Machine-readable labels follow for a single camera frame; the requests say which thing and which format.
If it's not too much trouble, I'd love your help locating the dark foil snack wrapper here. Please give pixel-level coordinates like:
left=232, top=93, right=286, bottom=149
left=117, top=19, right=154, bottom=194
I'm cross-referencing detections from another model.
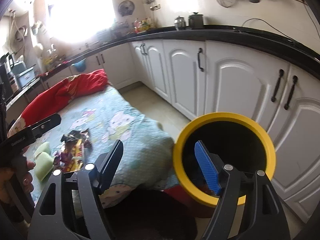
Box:
left=60, top=128, right=92, bottom=148

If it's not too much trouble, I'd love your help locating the yellow trash bin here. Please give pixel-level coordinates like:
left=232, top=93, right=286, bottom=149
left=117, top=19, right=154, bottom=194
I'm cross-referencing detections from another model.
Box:
left=172, top=112, right=277, bottom=207

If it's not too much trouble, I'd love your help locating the person's left hand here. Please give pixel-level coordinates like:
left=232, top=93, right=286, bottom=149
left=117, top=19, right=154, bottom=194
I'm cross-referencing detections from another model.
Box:
left=0, top=160, right=36, bottom=203

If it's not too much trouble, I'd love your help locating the green sponge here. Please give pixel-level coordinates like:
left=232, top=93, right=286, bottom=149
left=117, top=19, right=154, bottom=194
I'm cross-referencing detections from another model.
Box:
left=34, top=142, right=54, bottom=181

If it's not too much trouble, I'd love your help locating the hello kitty blue bedsheet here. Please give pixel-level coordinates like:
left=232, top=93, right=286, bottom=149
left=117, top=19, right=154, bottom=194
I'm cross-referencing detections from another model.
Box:
left=26, top=86, right=178, bottom=207

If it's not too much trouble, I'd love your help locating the purple snack wrapper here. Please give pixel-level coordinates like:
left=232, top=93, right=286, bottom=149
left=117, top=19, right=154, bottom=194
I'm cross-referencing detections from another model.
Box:
left=53, top=151, right=65, bottom=171

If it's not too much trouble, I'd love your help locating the red floral blanket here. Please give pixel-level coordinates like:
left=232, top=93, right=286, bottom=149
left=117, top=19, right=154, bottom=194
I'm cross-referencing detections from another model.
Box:
left=8, top=69, right=109, bottom=137

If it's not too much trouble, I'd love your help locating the grey storage box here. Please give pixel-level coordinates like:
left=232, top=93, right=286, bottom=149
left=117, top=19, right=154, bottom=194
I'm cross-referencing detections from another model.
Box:
left=15, top=67, right=36, bottom=88

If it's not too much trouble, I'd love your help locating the dark green pot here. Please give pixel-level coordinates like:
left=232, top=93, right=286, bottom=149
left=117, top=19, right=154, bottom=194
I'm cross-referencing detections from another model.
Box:
left=188, top=12, right=204, bottom=29

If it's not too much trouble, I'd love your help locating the steel kettle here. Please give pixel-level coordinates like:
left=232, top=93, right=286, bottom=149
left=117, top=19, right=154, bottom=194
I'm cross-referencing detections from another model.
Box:
left=174, top=16, right=186, bottom=31

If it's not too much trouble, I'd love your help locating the wall fan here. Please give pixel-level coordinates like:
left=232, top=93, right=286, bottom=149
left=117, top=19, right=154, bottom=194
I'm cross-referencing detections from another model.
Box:
left=118, top=0, right=135, bottom=17

